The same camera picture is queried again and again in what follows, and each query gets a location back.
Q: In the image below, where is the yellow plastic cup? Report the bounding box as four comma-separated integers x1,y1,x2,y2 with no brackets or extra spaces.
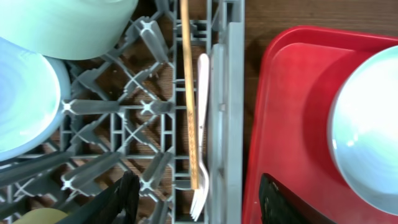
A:
13,208,68,224

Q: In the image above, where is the green bowl with rice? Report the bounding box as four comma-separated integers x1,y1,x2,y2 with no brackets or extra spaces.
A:
1,0,138,60

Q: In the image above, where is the red serving tray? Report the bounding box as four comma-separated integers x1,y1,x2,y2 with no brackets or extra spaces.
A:
242,26,397,223

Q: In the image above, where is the light blue bowl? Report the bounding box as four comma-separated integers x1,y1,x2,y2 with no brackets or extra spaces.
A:
1,39,71,161

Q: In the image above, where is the wooden chopstick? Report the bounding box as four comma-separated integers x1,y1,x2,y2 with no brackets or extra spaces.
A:
180,0,199,190

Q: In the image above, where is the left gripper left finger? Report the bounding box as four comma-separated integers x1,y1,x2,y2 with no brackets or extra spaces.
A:
57,170,141,224

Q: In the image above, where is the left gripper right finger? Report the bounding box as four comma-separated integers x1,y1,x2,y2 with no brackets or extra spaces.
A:
259,173,335,224

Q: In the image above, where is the white plastic fork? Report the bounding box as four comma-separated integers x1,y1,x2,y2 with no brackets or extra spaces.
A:
190,54,210,222

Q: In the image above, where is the grey dishwasher rack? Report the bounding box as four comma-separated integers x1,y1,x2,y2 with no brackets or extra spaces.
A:
1,1,245,223

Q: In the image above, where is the light blue round plate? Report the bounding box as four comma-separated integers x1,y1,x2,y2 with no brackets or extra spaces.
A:
327,46,397,215

